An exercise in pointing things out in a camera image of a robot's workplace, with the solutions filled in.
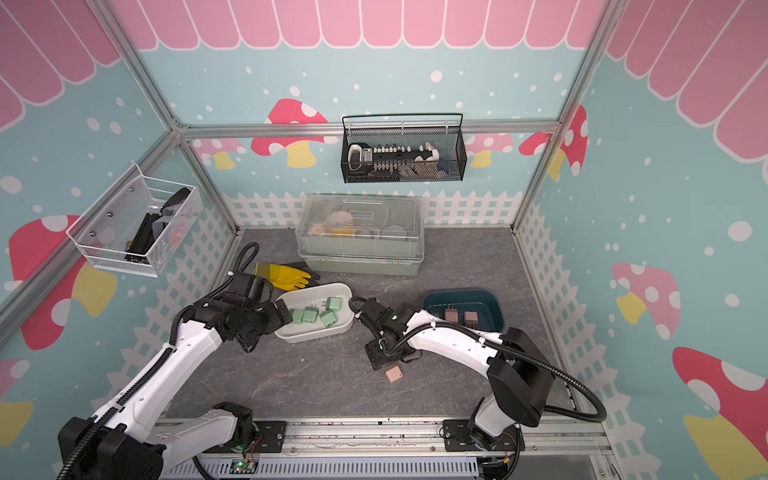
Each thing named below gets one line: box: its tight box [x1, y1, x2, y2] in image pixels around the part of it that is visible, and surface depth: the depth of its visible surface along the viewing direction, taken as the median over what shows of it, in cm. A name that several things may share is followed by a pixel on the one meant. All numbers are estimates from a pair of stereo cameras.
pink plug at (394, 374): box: [385, 365, 403, 383], surface depth 84 cm
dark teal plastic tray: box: [422, 289, 505, 334], surface depth 96 cm
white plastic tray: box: [274, 282, 355, 343], surface depth 98 cm
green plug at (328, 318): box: [319, 308, 337, 328], surface depth 96 cm
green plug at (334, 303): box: [326, 296, 342, 312], surface depth 99 cm
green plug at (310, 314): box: [301, 305, 319, 324], surface depth 96 cm
